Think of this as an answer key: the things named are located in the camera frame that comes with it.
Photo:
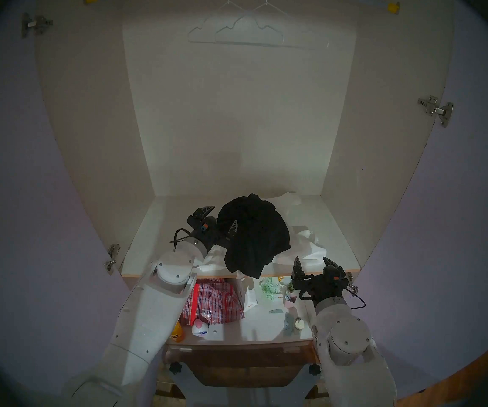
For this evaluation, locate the small round white jar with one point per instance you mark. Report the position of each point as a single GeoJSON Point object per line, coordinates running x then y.
{"type": "Point", "coordinates": [299, 324]}

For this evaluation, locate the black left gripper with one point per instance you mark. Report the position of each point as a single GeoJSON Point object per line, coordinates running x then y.
{"type": "Point", "coordinates": [206, 230]}

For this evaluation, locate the purple wardrobe door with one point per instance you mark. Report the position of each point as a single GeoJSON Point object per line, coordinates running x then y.
{"type": "Point", "coordinates": [36, 177]}
{"type": "Point", "coordinates": [447, 262]}

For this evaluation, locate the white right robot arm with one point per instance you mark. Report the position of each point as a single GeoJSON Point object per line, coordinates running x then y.
{"type": "Point", "coordinates": [345, 342]}

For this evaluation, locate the orange plastic bottle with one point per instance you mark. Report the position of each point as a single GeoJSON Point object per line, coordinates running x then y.
{"type": "Point", "coordinates": [178, 334]}

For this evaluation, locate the metal wardrobe door hinge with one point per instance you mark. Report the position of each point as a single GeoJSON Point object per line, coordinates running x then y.
{"type": "Point", "coordinates": [112, 257]}
{"type": "Point", "coordinates": [32, 24]}
{"type": "Point", "coordinates": [354, 288]}
{"type": "Point", "coordinates": [434, 109]}

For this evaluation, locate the red plaid woven bag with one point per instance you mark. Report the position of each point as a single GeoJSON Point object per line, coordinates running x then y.
{"type": "Point", "coordinates": [214, 302]}

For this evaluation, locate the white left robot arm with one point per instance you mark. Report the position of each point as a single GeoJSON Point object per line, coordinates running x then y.
{"type": "Point", "coordinates": [151, 317]}

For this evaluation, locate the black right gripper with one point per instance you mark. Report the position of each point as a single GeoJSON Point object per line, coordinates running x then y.
{"type": "Point", "coordinates": [322, 285]}

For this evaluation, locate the brown wooden drawer front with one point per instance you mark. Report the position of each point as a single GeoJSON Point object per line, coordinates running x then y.
{"type": "Point", "coordinates": [244, 363]}

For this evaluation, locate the black star knob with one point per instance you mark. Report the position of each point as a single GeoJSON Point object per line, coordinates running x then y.
{"type": "Point", "coordinates": [176, 368]}
{"type": "Point", "coordinates": [314, 370]}

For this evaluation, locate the green patterned package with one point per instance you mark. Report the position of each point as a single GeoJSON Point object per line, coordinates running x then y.
{"type": "Point", "coordinates": [270, 289]}

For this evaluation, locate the black top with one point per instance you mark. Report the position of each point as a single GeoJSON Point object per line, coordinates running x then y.
{"type": "Point", "coordinates": [256, 245]}

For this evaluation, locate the pink cup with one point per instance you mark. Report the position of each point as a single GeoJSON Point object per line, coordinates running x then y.
{"type": "Point", "coordinates": [290, 301]}

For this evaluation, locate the small green potted plant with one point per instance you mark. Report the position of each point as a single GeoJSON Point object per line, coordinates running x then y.
{"type": "Point", "coordinates": [290, 285]}

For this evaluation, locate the small white paper bag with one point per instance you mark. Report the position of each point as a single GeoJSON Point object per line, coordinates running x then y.
{"type": "Point", "coordinates": [249, 298]}

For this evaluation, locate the white bottle pink cap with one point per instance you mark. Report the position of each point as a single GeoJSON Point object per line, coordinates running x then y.
{"type": "Point", "coordinates": [200, 329]}

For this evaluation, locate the large white top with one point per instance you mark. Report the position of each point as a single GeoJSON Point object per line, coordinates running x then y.
{"type": "Point", "coordinates": [210, 264]}

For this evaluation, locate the grey pouch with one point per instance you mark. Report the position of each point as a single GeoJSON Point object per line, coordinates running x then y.
{"type": "Point", "coordinates": [289, 324]}

